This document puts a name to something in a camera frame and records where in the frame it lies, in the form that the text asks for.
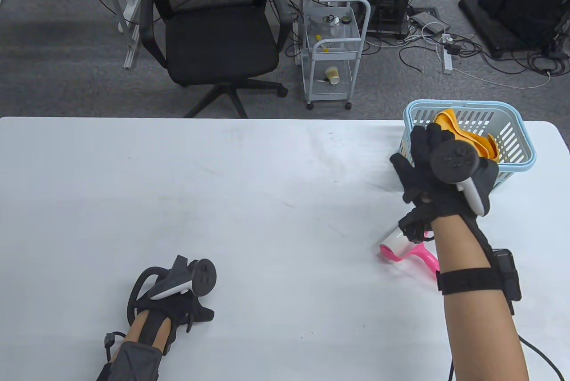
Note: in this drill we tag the person's left hand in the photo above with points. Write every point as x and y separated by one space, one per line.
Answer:
178 310

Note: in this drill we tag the person's right hand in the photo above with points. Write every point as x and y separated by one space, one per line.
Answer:
423 176

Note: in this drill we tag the pink lint roller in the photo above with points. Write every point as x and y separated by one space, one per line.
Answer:
394 245

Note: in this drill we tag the person's right forearm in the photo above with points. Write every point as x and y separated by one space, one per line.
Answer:
476 332

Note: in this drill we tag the person's left forearm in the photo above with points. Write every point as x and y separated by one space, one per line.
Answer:
138 332

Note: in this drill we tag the grey left hand controller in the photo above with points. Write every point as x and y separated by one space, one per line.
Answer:
178 283

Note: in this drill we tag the grey hand controller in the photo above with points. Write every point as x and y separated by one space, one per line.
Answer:
178 283
456 160

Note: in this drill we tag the grey right hand controller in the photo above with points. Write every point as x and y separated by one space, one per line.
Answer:
456 160

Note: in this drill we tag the light blue plastic basket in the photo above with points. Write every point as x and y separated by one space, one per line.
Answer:
472 105

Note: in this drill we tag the white power strip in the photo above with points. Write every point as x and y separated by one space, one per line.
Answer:
447 60

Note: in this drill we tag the paper cup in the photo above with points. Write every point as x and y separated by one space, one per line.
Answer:
332 74

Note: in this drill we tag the white rolling cart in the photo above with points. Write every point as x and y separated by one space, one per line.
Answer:
335 54

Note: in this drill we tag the black mesh office chair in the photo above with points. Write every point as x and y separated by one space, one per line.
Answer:
218 38

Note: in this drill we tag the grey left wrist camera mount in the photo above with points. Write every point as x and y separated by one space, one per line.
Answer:
133 363

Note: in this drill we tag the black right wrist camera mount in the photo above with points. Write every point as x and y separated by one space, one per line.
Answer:
507 274

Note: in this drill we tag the white desk leg frame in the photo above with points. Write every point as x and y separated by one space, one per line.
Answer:
133 29

